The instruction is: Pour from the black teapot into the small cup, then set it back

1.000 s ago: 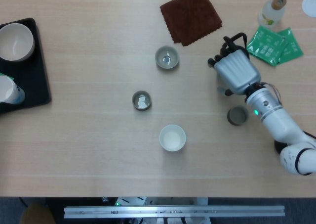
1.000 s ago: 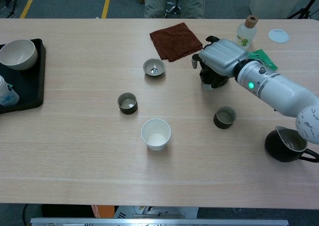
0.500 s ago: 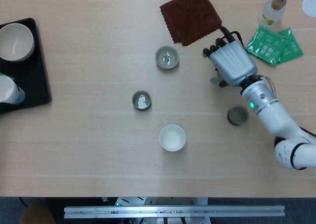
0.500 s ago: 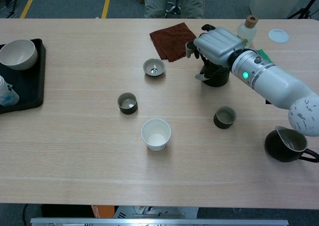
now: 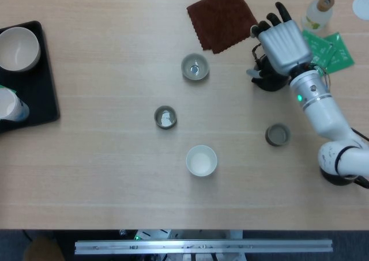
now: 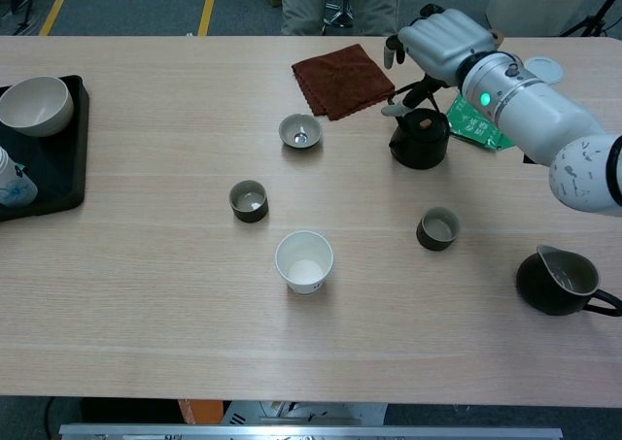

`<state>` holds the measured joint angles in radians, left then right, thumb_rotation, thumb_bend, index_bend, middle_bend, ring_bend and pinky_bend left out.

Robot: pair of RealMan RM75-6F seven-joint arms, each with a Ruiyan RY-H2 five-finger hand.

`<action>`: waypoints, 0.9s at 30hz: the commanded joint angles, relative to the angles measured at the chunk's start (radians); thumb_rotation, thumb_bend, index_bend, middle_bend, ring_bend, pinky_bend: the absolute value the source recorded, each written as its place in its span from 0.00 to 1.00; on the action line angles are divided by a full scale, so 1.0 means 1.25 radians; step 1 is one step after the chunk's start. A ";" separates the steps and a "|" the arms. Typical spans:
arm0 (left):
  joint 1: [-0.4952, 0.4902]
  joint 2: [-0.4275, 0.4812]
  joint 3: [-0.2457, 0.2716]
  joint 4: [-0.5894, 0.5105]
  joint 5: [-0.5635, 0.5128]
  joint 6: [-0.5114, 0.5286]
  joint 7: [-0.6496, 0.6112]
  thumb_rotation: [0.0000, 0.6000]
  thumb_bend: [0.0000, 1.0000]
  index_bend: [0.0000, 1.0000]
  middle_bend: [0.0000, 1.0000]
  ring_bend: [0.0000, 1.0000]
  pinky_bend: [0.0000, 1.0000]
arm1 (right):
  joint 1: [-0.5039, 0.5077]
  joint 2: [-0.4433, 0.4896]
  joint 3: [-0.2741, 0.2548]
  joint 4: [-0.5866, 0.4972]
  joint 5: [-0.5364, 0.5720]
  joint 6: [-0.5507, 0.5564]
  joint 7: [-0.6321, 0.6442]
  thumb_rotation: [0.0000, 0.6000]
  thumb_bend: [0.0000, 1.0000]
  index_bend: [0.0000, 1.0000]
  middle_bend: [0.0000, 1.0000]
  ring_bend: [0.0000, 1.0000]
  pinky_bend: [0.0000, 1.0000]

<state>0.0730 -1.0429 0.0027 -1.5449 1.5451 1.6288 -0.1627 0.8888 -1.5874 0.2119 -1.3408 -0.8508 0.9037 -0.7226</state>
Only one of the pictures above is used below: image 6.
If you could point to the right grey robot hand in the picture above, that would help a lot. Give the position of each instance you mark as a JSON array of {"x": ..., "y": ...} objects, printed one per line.
[{"x": 442, "y": 42}]

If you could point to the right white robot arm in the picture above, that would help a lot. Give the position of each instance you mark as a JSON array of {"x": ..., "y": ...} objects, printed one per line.
[{"x": 544, "y": 114}]

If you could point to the dark cylindrical teacup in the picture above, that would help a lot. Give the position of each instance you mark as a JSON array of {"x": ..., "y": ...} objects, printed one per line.
[
  {"x": 248, "y": 213},
  {"x": 432, "y": 241}
]

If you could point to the white storage bin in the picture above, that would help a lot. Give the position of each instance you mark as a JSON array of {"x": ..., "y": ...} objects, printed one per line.
[{"x": 525, "y": 3}]

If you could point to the green tea packet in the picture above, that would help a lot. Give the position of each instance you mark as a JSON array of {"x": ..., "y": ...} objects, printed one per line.
[{"x": 473, "y": 129}]

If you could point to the brown folded cloth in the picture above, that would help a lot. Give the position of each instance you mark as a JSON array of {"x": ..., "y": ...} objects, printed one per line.
[{"x": 342, "y": 80}]

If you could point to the chrome stool base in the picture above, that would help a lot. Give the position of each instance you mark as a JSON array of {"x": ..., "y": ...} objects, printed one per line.
[{"x": 336, "y": 18}]

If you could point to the white round lid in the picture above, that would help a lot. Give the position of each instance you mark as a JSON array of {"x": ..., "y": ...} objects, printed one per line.
[{"x": 549, "y": 68}]

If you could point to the person in khaki trousers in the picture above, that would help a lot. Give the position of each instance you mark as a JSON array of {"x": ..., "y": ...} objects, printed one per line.
[{"x": 301, "y": 3}]

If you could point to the black tripod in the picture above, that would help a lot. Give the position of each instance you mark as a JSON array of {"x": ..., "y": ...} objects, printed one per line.
[{"x": 590, "y": 22}]

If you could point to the grey flared tea bowl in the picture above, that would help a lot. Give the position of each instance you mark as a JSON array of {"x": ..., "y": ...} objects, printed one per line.
[{"x": 287, "y": 128}]

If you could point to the white paper cup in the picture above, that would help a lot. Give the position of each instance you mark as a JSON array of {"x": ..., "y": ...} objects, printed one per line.
[{"x": 303, "y": 255}]

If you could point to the black plastic tray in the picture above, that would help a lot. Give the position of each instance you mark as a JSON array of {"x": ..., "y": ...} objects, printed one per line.
[{"x": 53, "y": 168}]

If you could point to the cream bowl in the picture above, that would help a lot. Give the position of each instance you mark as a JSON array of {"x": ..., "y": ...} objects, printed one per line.
[{"x": 34, "y": 105}]

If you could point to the orange object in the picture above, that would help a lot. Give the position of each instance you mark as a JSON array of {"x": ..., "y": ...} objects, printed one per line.
[{"x": 204, "y": 411}]

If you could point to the printed paper cup stack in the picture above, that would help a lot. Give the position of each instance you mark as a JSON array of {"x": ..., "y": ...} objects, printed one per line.
[{"x": 14, "y": 187}]

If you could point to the aluminium rail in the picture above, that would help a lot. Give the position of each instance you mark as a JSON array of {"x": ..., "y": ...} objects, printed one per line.
[{"x": 291, "y": 432}]

